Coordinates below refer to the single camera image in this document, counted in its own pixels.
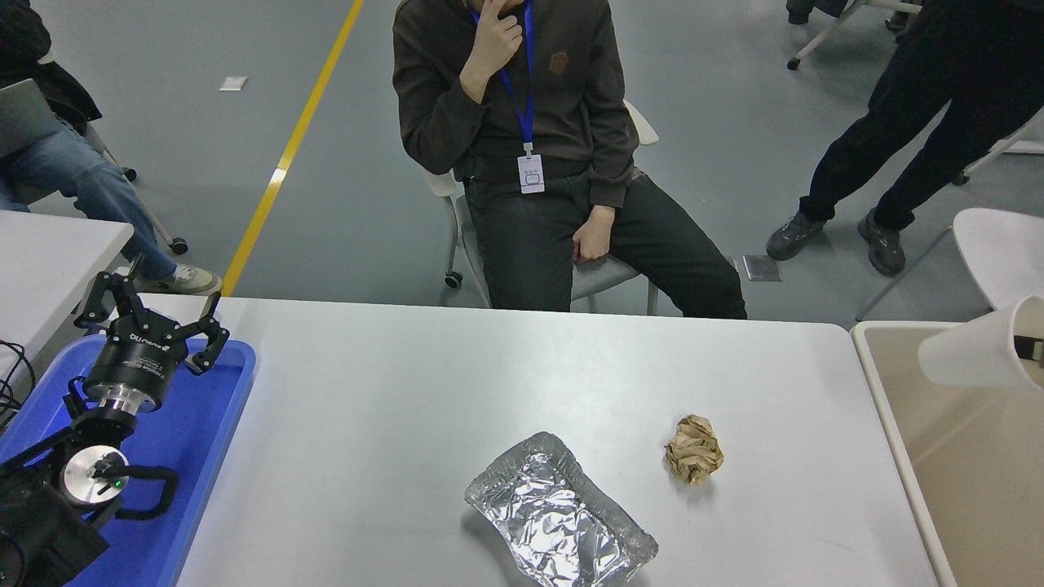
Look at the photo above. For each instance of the grey office chair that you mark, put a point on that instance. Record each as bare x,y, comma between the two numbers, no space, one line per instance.
603,281

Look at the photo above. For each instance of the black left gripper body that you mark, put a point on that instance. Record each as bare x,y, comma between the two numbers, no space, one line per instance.
134,360

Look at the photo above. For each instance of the person's right hand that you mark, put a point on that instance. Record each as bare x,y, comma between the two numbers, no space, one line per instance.
489,49

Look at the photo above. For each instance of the grey laptop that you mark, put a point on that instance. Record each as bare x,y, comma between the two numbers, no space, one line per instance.
24,118

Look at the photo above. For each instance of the foil tray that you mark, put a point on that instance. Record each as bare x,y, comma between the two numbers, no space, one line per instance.
555,514

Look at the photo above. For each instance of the person's left hand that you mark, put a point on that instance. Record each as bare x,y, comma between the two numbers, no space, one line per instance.
591,240

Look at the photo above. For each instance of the tan paper ball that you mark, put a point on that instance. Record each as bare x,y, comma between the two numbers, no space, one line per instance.
693,452

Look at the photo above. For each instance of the white side table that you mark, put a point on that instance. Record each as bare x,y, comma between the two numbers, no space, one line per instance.
49,261

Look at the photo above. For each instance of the white moulded chair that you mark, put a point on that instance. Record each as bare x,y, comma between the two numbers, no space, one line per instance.
1003,261

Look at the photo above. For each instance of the blue plastic tray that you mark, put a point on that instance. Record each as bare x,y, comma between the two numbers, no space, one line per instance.
208,424

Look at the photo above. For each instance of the person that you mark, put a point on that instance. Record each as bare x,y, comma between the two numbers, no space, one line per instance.
938,98
807,8
571,98
65,171

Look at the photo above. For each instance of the large pale bin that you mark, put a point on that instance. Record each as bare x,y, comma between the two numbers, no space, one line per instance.
979,489

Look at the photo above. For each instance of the white chair base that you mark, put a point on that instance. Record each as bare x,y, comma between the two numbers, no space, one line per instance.
962,175

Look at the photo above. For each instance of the white paper cup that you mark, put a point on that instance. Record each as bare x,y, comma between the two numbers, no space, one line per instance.
971,350

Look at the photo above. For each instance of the white floor bar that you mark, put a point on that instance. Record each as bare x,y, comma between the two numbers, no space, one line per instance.
1028,147

